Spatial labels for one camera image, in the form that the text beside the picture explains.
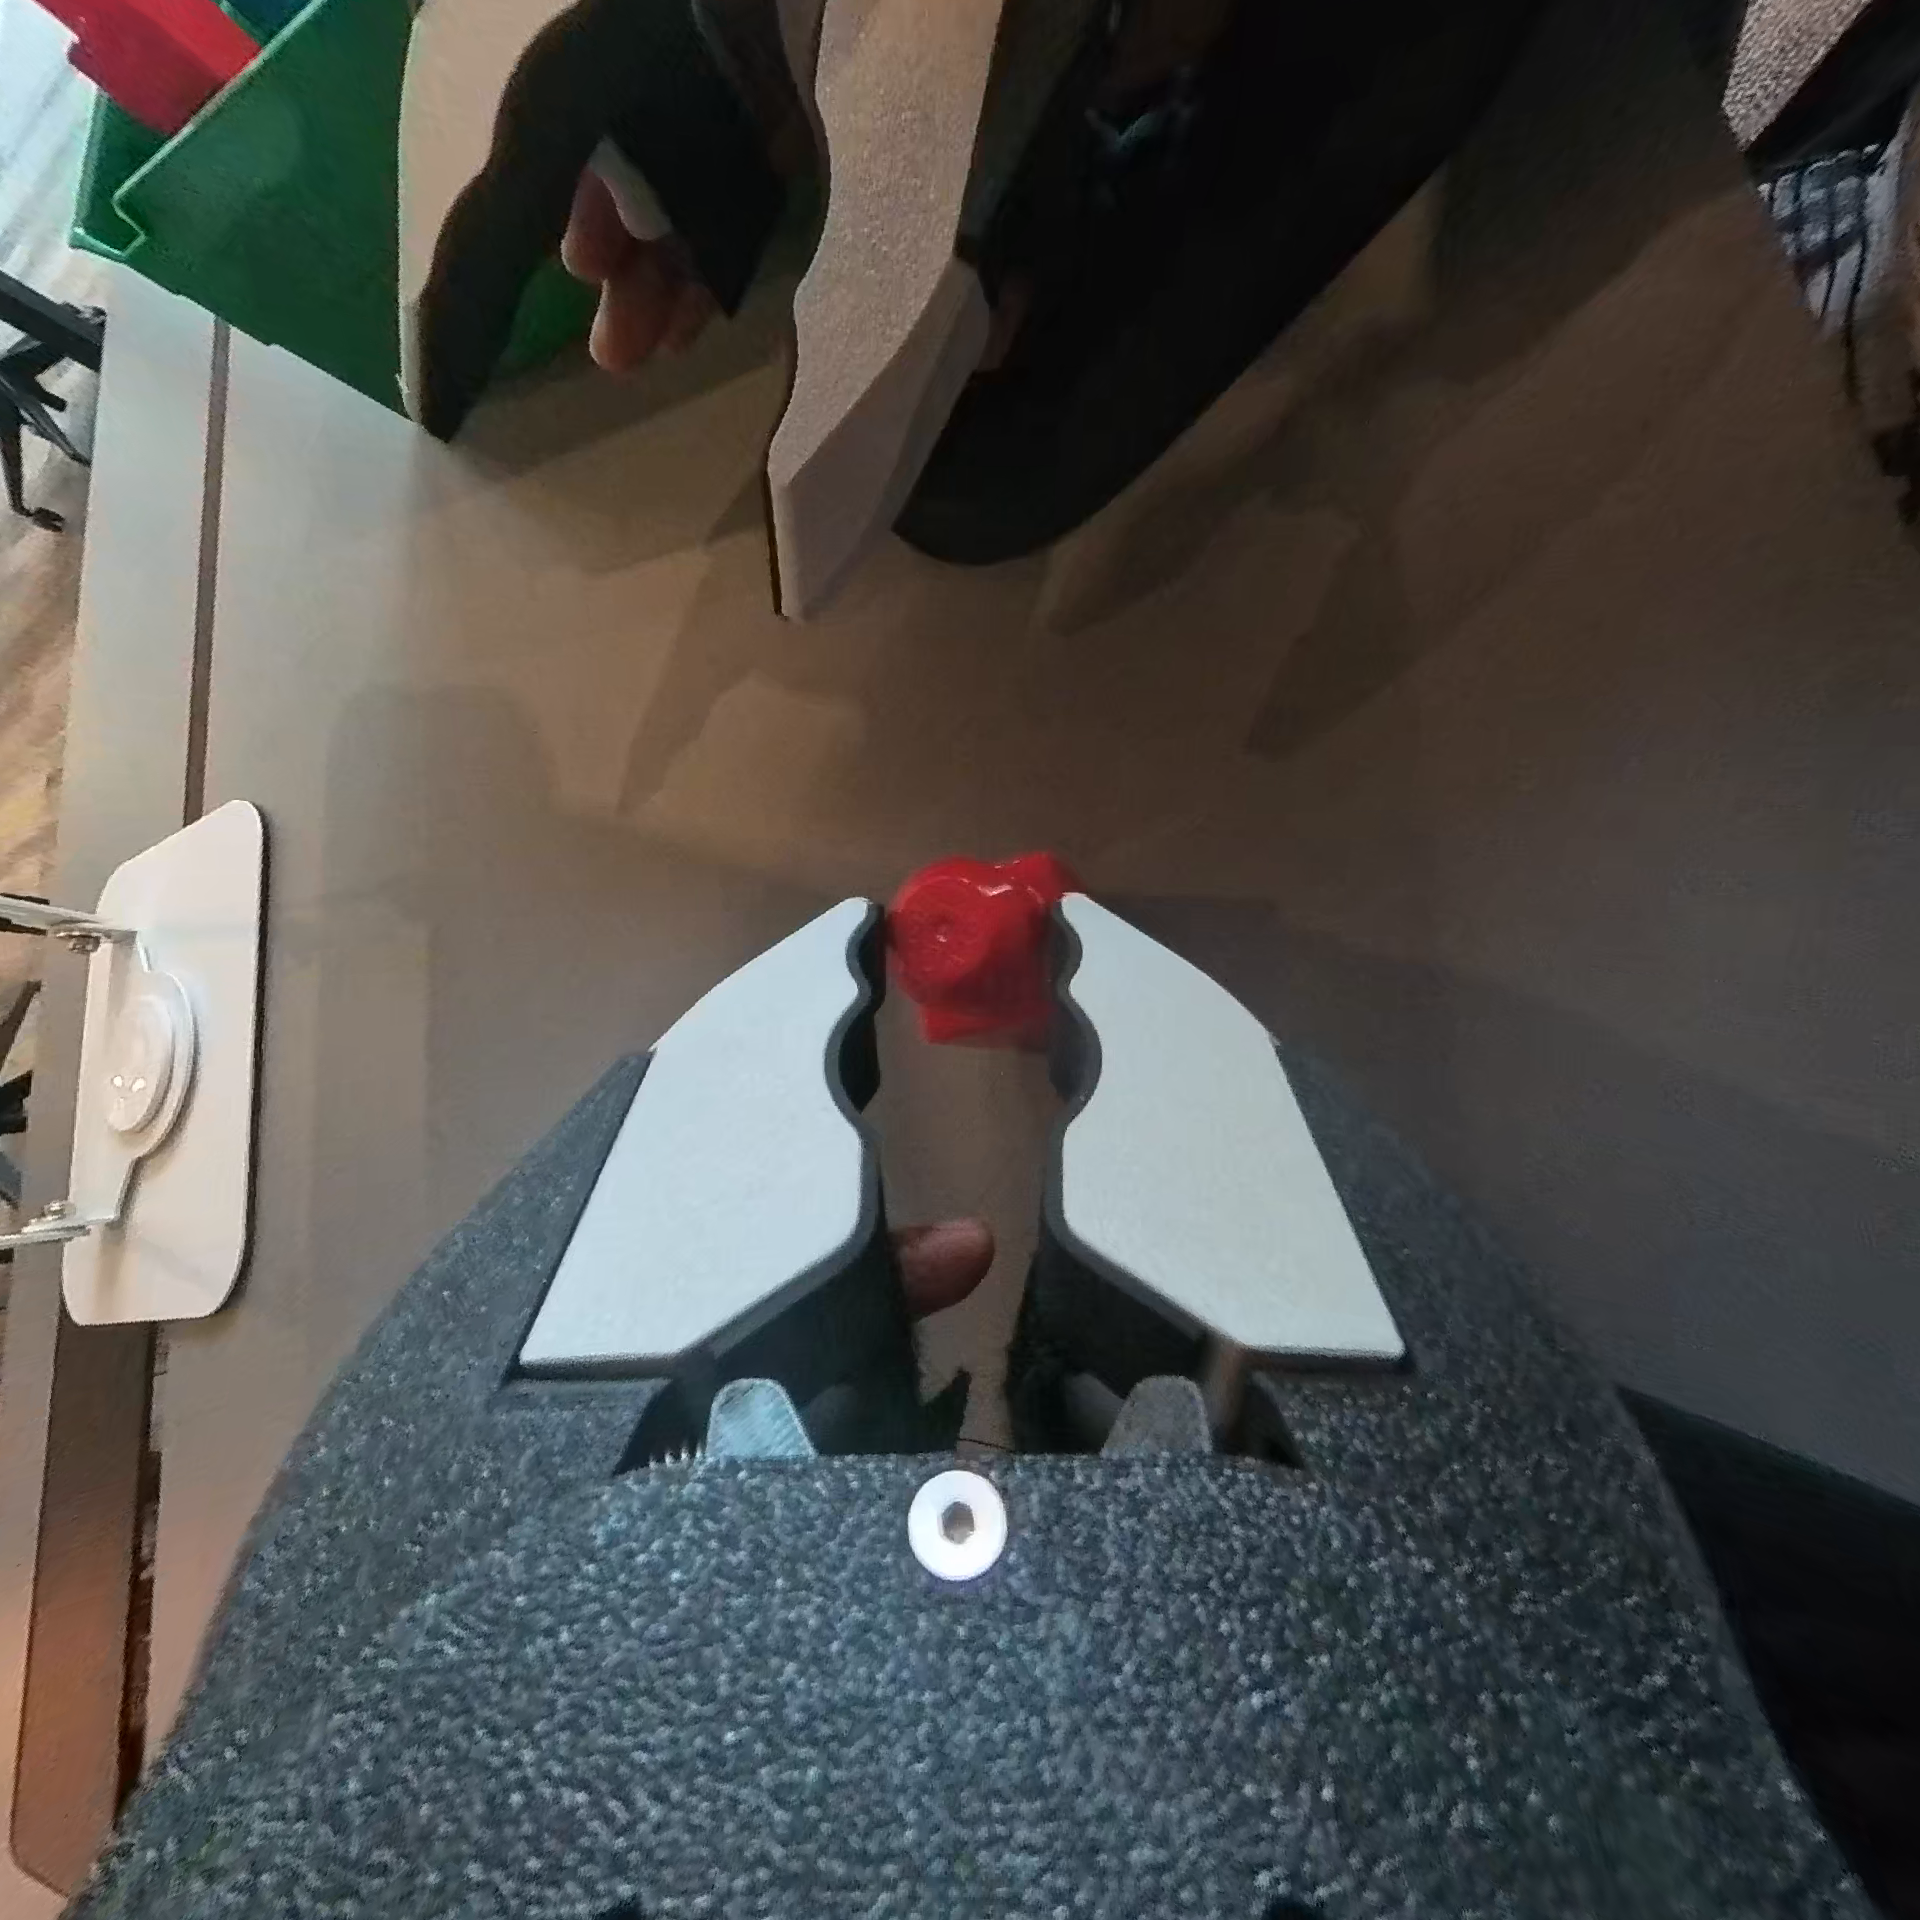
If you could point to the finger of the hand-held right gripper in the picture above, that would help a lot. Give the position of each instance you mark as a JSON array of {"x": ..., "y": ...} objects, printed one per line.
[
  {"x": 451, "y": 89},
  {"x": 885, "y": 301}
]

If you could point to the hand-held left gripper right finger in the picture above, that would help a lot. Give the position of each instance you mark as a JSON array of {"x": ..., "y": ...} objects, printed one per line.
[{"x": 1223, "y": 1184}]

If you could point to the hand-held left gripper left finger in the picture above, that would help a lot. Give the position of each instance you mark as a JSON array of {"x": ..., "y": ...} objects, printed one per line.
[{"x": 705, "y": 1170}]

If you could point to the green plastic bin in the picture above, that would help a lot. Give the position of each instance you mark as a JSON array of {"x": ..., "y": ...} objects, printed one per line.
[{"x": 271, "y": 225}]

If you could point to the red mega block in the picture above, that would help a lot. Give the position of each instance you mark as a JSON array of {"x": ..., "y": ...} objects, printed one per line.
[{"x": 975, "y": 944}]

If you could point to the person's right hand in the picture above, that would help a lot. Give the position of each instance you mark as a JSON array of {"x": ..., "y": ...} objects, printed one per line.
[{"x": 646, "y": 294}]

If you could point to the person's left hand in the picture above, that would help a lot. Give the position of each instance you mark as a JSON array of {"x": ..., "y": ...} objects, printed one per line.
[{"x": 943, "y": 1267}]

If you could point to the black quilted wrist rest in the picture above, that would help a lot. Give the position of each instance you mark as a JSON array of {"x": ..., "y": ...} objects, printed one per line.
[{"x": 1201, "y": 301}]

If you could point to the black office chair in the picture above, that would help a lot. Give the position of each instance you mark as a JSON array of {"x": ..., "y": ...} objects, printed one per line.
[{"x": 37, "y": 375}]

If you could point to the white document stand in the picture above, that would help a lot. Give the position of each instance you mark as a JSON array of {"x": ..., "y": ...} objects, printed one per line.
[{"x": 181, "y": 1080}]

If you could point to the black white patterned clothing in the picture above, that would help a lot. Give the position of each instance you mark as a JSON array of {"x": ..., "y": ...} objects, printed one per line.
[{"x": 1845, "y": 301}]

